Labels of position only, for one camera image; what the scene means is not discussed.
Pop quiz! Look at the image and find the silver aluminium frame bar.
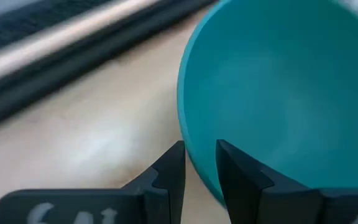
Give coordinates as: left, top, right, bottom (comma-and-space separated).
0, 0, 161, 86

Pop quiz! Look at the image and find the teal plastic bowl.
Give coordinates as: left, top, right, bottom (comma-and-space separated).
176, 0, 358, 207

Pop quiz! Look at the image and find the black table edge rail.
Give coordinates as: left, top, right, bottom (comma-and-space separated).
0, 0, 217, 131

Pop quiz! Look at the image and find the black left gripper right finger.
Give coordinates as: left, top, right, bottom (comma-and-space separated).
215, 139, 358, 224

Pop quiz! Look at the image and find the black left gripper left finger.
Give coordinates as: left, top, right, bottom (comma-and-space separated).
0, 139, 186, 224

